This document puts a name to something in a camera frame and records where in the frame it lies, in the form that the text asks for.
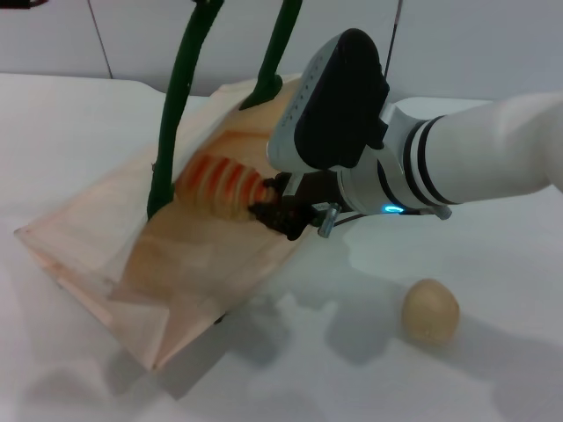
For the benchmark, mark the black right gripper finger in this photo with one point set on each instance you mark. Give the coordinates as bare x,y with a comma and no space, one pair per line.
286,220
277,182

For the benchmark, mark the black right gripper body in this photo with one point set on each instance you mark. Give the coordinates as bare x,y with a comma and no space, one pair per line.
314,191

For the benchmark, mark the orange striped bread loaf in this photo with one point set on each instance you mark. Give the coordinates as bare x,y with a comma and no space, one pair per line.
220,184

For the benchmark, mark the round beige egg yolk pastry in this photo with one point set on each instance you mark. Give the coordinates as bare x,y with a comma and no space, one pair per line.
430,312

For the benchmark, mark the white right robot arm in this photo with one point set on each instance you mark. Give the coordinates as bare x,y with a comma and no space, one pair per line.
484,149

